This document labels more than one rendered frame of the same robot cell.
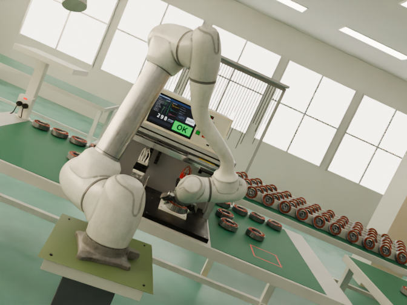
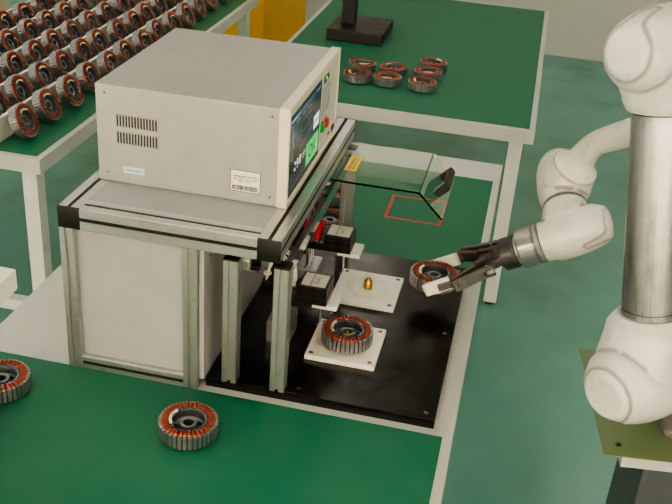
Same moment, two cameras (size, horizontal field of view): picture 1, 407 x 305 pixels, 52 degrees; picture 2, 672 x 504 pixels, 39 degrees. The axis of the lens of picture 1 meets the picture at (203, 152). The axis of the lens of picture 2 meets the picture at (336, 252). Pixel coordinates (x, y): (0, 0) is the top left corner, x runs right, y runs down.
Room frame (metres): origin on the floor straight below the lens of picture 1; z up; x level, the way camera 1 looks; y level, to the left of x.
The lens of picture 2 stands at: (1.65, 1.96, 1.93)
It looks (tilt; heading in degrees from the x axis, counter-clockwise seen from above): 28 degrees down; 285
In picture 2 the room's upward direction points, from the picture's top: 4 degrees clockwise
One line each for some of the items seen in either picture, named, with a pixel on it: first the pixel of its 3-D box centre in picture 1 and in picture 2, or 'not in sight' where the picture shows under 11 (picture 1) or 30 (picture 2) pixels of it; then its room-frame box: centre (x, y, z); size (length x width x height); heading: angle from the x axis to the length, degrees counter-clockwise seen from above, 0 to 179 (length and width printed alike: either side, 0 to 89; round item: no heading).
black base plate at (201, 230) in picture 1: (150, 201); (350, 320); (2.10, 0.15, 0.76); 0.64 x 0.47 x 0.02; 95
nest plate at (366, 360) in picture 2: not in sight; (346, 343); (2.07, 0.27, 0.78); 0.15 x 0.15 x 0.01; 5
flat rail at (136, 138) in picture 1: (171, 153); (321, 209); (2.18, 0.15, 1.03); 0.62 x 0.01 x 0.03; 95
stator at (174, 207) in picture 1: (176, 206); (433, 277); (1.94, 0.01, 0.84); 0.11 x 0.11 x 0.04
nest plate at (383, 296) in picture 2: (172, 209); (367, 289); (2.09, 0.02, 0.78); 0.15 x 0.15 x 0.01; 5
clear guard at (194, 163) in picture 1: (207, 170); (380, 176); (2.11, -0.06, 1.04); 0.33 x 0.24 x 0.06; 5
